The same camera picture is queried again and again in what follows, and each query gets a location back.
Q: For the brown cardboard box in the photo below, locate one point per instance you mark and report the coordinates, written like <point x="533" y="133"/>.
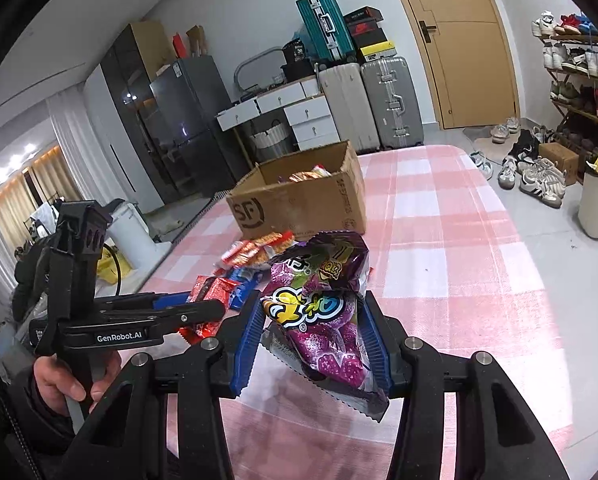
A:
<point x="289" y="210"/>

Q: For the yellow plastic bag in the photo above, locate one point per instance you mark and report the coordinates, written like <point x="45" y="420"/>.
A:
<point x="111" y="267"/>

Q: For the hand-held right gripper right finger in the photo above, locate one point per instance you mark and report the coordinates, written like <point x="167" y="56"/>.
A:
<point x="379" y="355"/>

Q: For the woven laundry basket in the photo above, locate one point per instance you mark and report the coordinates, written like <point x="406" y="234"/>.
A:
<point x="271" y="142"/>

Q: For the grey door mat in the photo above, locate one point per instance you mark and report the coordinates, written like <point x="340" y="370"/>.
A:
<point x="479" y="142"/>

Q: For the grey refrigerator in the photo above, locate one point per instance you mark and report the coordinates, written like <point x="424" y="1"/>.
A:
<point x="194" y="110"/>

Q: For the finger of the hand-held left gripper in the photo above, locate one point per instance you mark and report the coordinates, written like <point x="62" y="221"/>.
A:
<point x="171" y="299"/>
<point x="199" y="310"/>

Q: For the orange noodle snack packet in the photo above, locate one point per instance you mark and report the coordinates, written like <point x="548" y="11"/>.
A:
<point x="259" y="250"/>

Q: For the white cylindrical appliance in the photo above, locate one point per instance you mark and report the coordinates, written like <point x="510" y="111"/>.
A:
<point x="131" y="235"/>

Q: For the wooden door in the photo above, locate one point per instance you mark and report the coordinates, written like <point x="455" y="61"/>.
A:
<point x="459" y="45"/>

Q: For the teal suitcase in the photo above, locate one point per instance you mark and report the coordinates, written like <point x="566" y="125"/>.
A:
<point x="324" y="27"/>

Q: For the red flat folder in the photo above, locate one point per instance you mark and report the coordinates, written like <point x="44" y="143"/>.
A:
<point x="181" y="45"/>

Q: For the dark glass cabinet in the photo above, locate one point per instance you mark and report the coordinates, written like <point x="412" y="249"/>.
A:
<point x="134" y="110"/>

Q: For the white green sneaker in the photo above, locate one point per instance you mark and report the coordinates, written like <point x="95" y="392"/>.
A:
<point x="481" y="165"/>

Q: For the silver suitcase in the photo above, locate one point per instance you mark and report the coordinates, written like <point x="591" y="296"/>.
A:
<point x="391" y="102"/>

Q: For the yellow noodle snack packet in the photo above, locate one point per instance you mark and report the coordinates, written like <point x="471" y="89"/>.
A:
<point x="304" y="176"/>

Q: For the blue snack packet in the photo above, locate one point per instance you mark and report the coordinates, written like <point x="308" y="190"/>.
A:
<point x="244" y="285"/>

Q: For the striped sneakers pair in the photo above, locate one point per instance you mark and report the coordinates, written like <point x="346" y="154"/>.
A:
<point x="534" y="182"/>

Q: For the purple candy packet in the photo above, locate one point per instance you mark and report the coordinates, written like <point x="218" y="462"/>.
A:
<point x="324" y="340"/>

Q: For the white desk with drawers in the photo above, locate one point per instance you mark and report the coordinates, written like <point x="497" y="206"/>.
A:
<point x="299" y="110"/>

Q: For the red logo shoe box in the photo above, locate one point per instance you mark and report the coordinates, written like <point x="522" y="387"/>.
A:
<point x="365" y="27"/>

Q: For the pink plaid tablecloth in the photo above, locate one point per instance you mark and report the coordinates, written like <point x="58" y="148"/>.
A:
<point x="454" y="285"/>

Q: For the arched mirror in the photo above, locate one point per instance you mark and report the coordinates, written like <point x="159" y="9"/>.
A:
<point x="251" y="62"/>

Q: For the black shoes pair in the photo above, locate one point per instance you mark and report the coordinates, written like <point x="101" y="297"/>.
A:
<point x="524" y="147"/>

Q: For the wooden shoe rack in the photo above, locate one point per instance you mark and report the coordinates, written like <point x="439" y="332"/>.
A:
<point x="561" y="105"/>

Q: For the black printed box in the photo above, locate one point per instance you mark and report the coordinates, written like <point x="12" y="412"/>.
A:
<point x="296" y="52"/>

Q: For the group of assorted shoes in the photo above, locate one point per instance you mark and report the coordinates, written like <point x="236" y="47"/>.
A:
<point x="584" y="60"/>

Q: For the black shoe box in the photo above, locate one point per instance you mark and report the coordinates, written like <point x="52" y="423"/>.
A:
<point x="361" y="14"/>

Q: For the beige curtain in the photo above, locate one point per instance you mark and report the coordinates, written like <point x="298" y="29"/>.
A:
<point x="29" y="195"/>

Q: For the white sneakers pair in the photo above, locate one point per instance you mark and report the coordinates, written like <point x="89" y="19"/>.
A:
<point x="504" y="131"/>

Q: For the tall brown cardboard sheet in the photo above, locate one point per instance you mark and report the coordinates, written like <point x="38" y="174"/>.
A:
<point x="151" y="42"/>

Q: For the yellow black box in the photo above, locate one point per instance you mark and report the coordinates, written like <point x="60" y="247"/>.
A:
<point x="376" y="51"/>

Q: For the small cardboard box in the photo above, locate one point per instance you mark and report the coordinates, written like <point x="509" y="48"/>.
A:
<point x="559" y="162"/>

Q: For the small brown cardboard sheet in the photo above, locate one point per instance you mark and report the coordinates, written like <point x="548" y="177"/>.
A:
<point x="198" y="40"/>

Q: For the beige suitcase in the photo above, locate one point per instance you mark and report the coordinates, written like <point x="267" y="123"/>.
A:
<point x="346" y="110"/>

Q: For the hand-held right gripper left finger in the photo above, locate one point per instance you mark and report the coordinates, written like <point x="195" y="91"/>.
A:
<point x="246" y="355"/>

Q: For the small red snack packet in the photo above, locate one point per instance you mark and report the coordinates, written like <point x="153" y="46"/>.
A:
<point x="201" y="332"/>

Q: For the person's left hand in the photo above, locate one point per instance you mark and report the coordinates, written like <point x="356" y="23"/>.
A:
<point x="54" y="380"/>

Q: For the white curtain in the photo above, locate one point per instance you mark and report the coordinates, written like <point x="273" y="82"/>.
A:
<point x="79" y="150"/>

